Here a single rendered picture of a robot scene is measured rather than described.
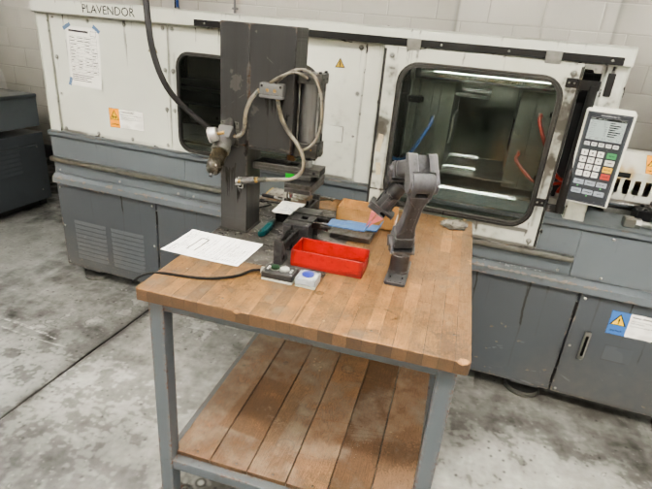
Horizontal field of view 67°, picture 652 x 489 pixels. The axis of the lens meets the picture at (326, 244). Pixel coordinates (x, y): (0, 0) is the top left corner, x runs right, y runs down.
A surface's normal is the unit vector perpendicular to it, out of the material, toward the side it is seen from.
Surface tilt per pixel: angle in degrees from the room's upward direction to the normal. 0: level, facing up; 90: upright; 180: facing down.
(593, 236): 90
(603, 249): 90
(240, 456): 0
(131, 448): 0
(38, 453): 0
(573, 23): 90
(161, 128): 90
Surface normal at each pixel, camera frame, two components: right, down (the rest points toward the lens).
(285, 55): -0.27, 0.36
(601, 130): -0.52, 0.41
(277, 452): 0.08, -0.91
